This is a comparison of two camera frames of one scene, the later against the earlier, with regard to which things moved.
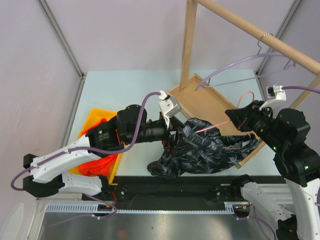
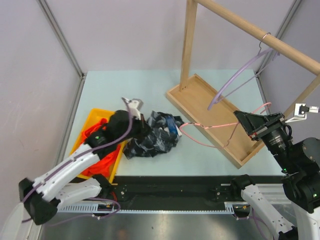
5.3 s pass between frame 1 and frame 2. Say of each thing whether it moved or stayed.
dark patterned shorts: moved
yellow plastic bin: stayed
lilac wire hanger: moved
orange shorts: stayed
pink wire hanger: moved
